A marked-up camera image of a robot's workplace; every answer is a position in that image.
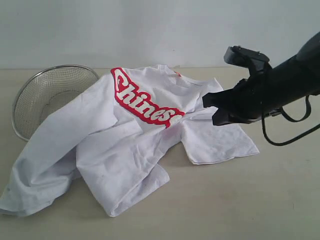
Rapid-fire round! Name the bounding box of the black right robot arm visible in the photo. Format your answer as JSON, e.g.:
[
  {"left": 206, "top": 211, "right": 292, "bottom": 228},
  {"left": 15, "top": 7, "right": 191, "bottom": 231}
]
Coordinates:
[{"left": 202, "top": 33, "right": 320, "bottom": 126}]

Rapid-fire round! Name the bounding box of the round metal mesh basket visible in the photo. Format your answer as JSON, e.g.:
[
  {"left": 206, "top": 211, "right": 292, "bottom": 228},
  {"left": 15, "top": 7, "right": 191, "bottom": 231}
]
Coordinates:
[{"left": 11, "top": 64, "right": 99, "bottom": 142}]

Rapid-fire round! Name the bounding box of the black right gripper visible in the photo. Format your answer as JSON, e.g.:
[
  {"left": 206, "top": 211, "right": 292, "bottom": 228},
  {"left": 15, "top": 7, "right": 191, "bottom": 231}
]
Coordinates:
[{"left": 202, "top": 65, "right": 282, "bottom": 126}]

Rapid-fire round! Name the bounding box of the white t-shirt red lettering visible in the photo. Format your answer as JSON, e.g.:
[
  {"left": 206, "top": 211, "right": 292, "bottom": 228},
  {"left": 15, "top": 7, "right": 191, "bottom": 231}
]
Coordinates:
[{"left": 0, "top": 65, "right": 259, "bottom": 217}]

